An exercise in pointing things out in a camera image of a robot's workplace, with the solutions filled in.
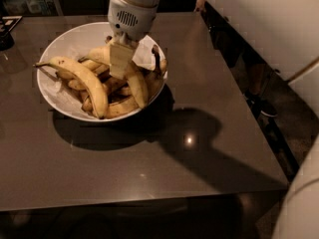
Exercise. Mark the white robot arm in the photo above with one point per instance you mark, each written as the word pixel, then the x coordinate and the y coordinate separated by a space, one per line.
pixel 285 33

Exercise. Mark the person's black shoe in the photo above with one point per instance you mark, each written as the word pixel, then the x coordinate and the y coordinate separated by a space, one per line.
pixel 260 105

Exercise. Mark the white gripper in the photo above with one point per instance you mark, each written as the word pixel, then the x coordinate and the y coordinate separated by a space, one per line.
pixel 133 20

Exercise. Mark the long yellow banana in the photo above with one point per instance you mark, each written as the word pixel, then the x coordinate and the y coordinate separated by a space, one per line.
pixel 133 76

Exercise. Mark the black object on table corner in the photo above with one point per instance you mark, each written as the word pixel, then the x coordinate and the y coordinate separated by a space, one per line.
pixel 7 24

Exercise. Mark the white bowl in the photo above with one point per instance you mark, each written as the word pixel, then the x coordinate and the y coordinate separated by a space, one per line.
pixel 70 98

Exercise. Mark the shelf with bottles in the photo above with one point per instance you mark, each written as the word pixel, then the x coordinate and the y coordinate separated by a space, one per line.
pixel 31 7

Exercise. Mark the front left yellow banana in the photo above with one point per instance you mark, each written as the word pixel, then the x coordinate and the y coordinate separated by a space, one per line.
pixel 86 77

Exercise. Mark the back yellow banana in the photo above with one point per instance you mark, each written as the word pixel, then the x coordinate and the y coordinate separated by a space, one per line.
pixel 91 65

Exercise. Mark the black metal stand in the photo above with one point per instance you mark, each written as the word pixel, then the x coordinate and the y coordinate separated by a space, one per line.
pixel 278 145

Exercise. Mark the bottom yellow banana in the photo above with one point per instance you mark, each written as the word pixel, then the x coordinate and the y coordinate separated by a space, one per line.
pixel 121 108

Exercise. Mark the person's dark shorts leg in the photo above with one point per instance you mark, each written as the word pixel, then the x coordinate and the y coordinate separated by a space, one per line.
pixel 232 46

